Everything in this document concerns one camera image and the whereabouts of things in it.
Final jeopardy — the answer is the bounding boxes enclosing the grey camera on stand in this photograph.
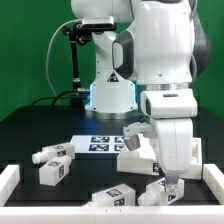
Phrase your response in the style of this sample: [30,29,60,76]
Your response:
[81,16,116,32]

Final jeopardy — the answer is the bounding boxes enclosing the white square tabletop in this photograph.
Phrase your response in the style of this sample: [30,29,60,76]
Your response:
[117,134,202,180]

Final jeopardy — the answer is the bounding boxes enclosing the white U-shaped fence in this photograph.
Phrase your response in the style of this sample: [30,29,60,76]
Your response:
[0,164,224,224]

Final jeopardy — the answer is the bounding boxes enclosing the grey camera cable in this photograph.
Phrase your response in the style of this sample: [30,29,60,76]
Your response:
[45,18,83,98]

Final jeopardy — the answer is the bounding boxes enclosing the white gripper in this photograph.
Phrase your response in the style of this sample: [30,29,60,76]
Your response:
[140,89,198,193]

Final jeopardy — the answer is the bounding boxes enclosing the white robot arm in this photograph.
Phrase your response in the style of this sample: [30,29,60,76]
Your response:
[71,0,209,192]

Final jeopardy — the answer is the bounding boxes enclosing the black camera stand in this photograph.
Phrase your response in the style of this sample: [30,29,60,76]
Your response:
[62,24,92,108]

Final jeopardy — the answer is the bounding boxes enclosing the black base cables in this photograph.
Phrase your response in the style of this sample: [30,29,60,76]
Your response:
[31,87,92,107]

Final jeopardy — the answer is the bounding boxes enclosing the white marker tag sheet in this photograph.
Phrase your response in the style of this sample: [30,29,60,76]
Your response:
[70,135,124,154]

